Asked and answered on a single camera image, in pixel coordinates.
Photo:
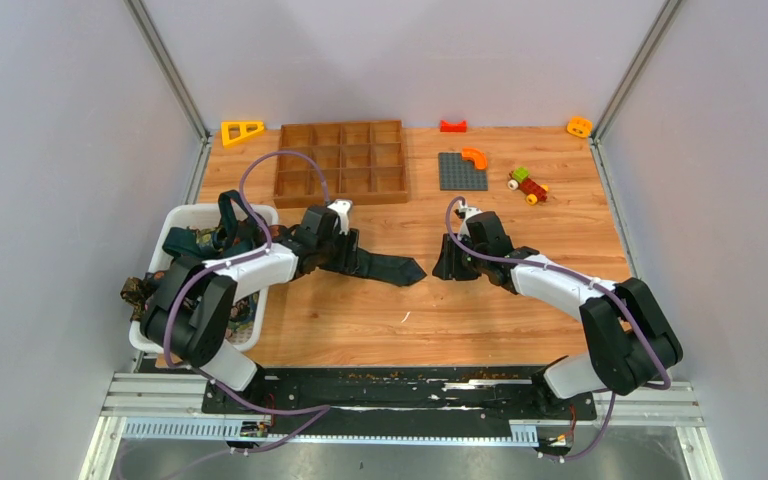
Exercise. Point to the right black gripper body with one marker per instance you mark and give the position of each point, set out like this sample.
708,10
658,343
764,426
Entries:
473,265

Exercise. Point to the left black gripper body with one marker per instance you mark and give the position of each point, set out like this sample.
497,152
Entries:
338,254

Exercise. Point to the dark green leaf tie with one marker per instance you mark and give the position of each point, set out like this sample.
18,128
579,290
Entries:
394,270

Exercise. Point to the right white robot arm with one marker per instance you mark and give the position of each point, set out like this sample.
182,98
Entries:
630,343

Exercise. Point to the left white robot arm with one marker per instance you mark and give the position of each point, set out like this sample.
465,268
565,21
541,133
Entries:
189,313

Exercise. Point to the pile of patterned ties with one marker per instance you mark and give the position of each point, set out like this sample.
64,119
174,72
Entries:
233,235

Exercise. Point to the toy brick car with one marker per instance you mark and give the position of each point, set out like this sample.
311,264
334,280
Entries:
521,180

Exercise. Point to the grey studded baseplate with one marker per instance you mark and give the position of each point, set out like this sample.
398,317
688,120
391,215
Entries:
455,173

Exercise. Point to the orange curved block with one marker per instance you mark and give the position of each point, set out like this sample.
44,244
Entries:
477,157

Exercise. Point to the wooden compartment tray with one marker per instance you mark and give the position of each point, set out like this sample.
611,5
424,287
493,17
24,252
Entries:
362,161

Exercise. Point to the red plastic block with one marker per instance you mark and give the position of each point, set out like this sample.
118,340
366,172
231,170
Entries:
453,127

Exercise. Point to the orange round block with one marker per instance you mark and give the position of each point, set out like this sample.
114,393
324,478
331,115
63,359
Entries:
579,127

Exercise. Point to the yellow triangular block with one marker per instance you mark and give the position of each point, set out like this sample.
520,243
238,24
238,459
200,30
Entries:
233,133

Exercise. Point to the white plastic basket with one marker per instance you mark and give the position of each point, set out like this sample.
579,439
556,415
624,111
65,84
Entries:
197,216

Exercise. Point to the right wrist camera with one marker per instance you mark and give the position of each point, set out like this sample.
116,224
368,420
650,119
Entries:
464,212

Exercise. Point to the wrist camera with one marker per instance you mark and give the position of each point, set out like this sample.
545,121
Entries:
342,209
464,212

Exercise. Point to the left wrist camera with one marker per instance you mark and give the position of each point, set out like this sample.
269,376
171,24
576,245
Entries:
342,209

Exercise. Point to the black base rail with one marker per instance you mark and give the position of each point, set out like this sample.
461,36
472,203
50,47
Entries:
413,402

